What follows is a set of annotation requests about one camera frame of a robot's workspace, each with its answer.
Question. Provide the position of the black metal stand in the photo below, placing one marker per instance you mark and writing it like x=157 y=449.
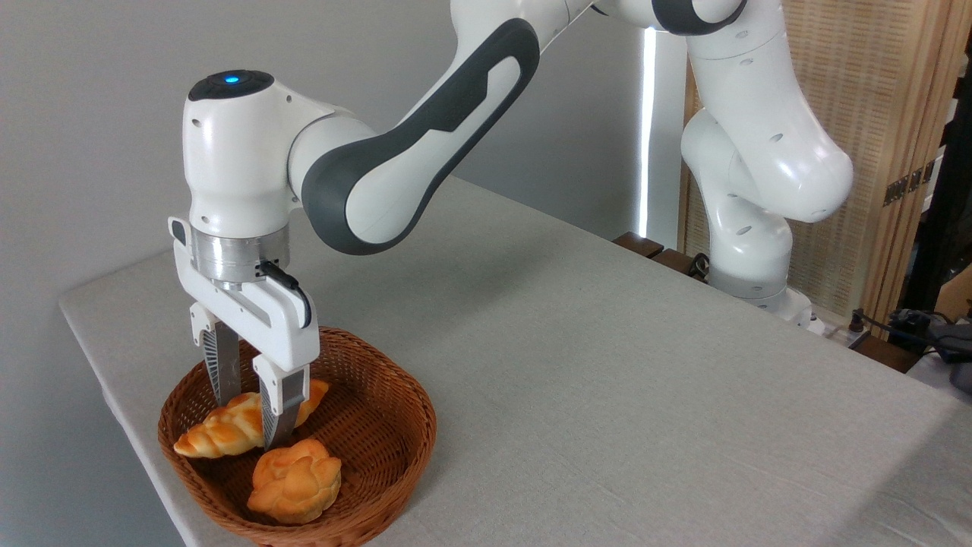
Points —
x=942 y=228

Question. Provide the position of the brown wicker basket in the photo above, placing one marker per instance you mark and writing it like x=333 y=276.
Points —
x=372 y=425

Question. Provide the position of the round knotted bread roll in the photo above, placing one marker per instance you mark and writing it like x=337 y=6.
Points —
x=296 y=482

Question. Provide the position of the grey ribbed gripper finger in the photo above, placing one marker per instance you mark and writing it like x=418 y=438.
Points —
x=285 y=403
x=226 y=365

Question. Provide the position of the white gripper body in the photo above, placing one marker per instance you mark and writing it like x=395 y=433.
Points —
x=288 y=334

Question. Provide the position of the long braided bread loaf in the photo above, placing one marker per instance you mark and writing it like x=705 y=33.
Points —
x=228 y=429

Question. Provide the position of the light grey tablecloth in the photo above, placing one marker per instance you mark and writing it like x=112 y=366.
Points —
x=607 y=418

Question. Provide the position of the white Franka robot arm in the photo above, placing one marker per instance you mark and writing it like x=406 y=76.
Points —
x=243 y=167

